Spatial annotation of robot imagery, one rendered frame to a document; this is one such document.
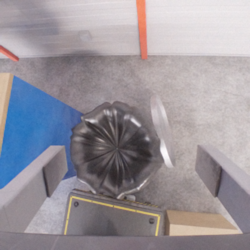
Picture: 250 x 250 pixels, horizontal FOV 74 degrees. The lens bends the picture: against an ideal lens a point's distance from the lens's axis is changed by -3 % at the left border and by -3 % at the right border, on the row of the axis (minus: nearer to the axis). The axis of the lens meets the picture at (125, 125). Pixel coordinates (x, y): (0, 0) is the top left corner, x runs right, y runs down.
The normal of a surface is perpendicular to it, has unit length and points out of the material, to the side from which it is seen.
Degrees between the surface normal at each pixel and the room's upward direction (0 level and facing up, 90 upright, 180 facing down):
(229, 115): 0
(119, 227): 0
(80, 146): 52
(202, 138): 0
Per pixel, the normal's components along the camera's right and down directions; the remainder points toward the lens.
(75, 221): -0.14, -0.15
